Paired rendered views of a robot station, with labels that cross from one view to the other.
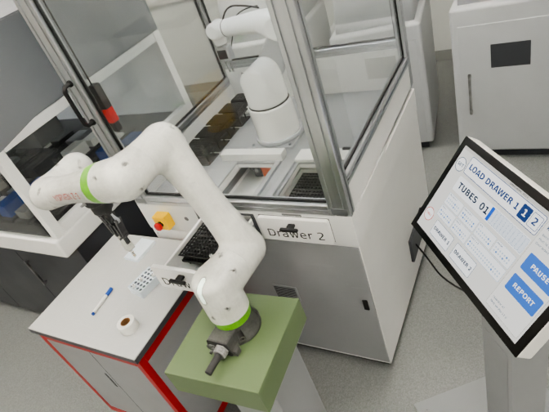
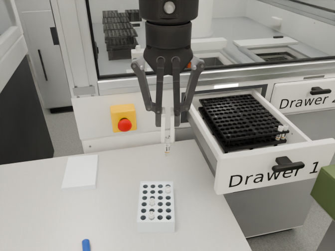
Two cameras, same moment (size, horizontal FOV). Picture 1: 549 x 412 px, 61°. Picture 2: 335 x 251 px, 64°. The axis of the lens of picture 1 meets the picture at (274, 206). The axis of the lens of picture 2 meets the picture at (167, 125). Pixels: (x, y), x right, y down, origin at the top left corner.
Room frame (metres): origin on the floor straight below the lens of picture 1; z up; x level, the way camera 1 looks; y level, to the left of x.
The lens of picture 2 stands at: (1.21, 0.92, 1.30)
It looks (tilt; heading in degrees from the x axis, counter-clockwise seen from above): 33 degrees down; 309
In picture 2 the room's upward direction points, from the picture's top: straight up
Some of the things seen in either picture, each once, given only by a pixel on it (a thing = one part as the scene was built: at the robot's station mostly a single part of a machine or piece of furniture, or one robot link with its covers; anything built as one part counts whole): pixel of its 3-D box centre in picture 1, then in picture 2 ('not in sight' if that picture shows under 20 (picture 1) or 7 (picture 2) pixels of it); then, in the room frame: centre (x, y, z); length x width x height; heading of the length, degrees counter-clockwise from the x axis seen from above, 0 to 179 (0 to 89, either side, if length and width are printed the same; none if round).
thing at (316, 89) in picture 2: (289, 227); (318, 90); (1.34, -0.02, 0.91); 0.07 x 0.04 x 0.01; 52
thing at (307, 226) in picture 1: (295, 229); (310, 95); (1.36, -0.04, 0.87); 0.29 x 0.02 x 0.11; 52
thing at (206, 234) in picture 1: (214, 242); (238, 122); (1.47, 0.27, 0.87); 0.22 x 0.18 x 0.06; 142
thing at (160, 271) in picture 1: (186, 279); (275, 166); (1.31, 0.39, 0.87); 0.29 x 0.02 x 0.11; 52
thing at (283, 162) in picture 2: (179, 279); (285, 163); (1.29, 0.41, 0.91); 0.07 x 0.04 x 0.01; 52
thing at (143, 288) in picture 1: (146, 281); (156, 205); (1.51, 0.60, 0.78); 0.12 x 0.08 x 0.04; 130
